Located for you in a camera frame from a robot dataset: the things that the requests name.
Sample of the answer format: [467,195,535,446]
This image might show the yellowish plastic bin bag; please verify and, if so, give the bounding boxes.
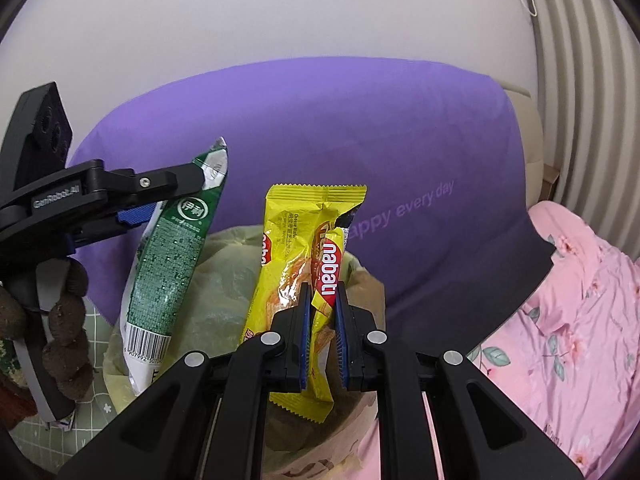
[102,225,387,480]

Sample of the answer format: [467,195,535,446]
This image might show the pink floral blanket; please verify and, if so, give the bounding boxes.
[345,200,640,480]

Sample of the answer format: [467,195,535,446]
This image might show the person's left hand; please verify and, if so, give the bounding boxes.
[0,260,97,402]

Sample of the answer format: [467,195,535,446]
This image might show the cardboard box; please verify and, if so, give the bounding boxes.
[542,164,564,202]

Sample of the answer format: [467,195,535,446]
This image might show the person's left forearm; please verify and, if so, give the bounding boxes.
[0,339,32,413]

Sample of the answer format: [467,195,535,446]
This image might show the green white snack packet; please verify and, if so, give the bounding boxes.
[120,136,231,397]

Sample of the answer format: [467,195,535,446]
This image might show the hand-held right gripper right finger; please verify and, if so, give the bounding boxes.
[334,282,586,480]

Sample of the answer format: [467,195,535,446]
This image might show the small yellow wafer packet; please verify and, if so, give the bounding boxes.
[307,202,363,403]

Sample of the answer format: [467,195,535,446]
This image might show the beige ribbed curtain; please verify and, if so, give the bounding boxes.
[520,0,640,261]

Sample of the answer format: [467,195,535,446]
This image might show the large yellow wafer packet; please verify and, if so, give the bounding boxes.
[241,183,368,423]

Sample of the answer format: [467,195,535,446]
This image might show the beige headboard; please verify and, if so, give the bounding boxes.
[500,77,547,211]

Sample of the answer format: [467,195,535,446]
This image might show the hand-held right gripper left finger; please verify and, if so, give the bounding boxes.
[57,282,315,480]

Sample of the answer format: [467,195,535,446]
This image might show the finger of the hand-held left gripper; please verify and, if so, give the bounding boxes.
[101,161,207,209]
[74,203,152,251]

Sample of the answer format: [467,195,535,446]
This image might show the purple pillow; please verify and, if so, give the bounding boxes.
[67,57,558,356]

